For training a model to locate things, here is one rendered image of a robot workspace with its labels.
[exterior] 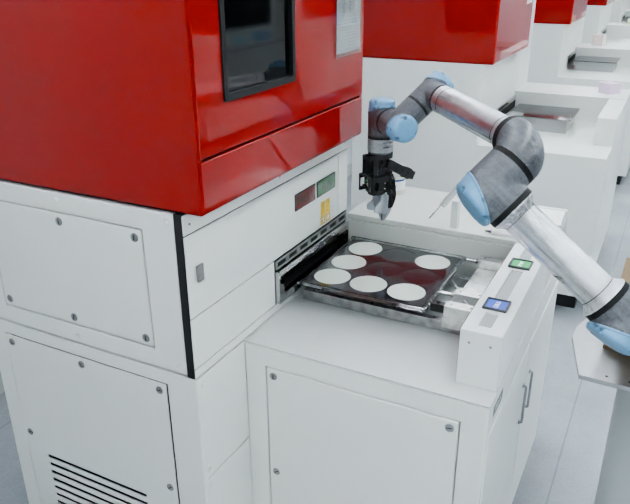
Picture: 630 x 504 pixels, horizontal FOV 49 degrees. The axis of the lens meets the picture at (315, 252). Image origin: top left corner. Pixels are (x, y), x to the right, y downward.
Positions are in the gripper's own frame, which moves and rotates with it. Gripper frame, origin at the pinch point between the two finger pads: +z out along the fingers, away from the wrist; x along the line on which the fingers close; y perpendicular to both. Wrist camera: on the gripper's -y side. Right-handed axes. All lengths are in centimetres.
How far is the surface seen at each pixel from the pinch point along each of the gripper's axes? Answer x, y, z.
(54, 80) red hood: 0, 89, -49
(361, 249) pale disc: -0.3, 8.1, 9.2
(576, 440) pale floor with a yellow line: 25, -77, 100
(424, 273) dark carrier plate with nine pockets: 22.9, 3.2, 9.4
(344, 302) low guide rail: 15.9, 25.3, 15.2
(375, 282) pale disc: 20.4, 18.2, 9.2
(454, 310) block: 44.2, 11.5, 9.1
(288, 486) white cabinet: 27, 51, 59
